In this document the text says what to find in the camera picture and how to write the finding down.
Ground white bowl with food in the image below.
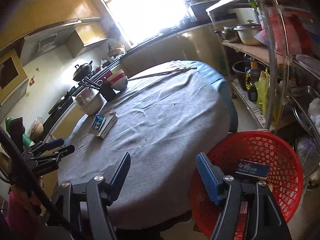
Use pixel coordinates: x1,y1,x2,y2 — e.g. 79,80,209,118
72,89,105,116

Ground black cable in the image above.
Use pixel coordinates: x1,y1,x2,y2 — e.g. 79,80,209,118
0,126,85,240

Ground black wok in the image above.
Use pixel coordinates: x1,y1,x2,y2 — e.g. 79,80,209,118
72,60,94,82

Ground gas stove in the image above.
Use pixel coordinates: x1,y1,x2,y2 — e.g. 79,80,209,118
47,85,80,115

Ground small steel pot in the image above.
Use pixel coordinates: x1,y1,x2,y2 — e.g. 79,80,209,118
214,26,240,43

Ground blue tablecloth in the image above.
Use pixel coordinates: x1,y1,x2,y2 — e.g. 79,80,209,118
180,60,238,133

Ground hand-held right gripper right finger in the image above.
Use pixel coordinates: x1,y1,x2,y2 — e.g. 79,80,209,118
196,152,293,240

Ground clear plastic bag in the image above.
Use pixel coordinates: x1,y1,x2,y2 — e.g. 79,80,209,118
295,135,320,188

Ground beige counter cabinet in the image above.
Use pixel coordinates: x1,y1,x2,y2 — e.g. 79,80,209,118
117,21,225,80

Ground white bowl with red print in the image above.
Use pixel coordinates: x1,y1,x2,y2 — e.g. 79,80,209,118
107,69,129,92

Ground newspaper sheet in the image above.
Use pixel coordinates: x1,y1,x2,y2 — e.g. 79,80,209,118
230,79,269,130

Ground red plastic basket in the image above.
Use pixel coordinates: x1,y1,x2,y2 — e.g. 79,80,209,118
188,131,304,240

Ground red packet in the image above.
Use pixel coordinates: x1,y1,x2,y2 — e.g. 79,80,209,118
234,201,249,240

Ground yellow plastic bag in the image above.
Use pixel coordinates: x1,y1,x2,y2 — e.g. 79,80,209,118
255,67,280,128

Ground clear plastic lid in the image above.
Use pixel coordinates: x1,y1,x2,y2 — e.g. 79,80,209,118
295,54,320,70

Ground bundle of dark chopsticks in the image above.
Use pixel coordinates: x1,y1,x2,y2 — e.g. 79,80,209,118
78,76,103,90

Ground long wooden stick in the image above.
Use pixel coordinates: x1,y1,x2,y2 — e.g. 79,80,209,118
127,66,198,81

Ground white plastic bag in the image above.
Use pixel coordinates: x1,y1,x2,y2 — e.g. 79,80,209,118
307,97,320,130

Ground large steel pot with lid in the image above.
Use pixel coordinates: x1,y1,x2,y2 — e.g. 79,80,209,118
234,20,265,46

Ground black countertop appliance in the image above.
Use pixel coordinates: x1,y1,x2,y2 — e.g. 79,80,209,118
187,4,213,23

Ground beige wall cabinets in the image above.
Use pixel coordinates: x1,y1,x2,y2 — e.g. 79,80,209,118
0,0,108,53

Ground black chopstick holder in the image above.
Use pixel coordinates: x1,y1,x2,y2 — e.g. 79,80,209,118
99,81,118,102

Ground cooking oil bottle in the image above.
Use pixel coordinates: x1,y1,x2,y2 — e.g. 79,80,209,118
244,60,260,92

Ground shallow steel basin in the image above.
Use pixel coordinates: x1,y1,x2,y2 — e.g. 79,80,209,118
287,85,320,135

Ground grey tablecloth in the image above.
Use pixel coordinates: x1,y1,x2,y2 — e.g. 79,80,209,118
57,60,232,230

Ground wooden framed panel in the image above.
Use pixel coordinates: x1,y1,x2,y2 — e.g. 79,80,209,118
0,49,29,105

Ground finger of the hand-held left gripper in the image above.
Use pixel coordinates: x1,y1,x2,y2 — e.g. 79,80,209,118
30,144,75,164
30,138,65,155

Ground metal shelf rack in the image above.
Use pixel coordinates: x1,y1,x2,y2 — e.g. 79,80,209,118
220,0,320,188

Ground blue cardboard box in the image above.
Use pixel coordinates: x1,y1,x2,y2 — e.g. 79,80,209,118
234,159,270,180

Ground pink plastic bag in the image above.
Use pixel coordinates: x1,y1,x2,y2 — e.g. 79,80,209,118
255,7,313,55

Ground blue tissue packet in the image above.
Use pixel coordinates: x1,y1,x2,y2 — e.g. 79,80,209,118
89,114,107,135

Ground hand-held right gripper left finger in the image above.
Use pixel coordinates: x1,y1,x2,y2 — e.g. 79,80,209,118
46,151,132,240

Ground white kitchen appliance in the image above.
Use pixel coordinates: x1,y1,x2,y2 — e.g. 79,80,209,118
205,0,262,27

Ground cardboard shelf liner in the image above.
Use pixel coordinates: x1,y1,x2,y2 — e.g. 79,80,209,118
221,41,272,65

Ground bright window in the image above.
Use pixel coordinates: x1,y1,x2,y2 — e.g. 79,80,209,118
94,0,190,49

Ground black bucket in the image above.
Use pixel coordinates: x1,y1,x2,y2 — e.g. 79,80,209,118
232,60,265,92

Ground white range hood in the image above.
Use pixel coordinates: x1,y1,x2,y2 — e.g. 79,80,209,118
19,31,75,67

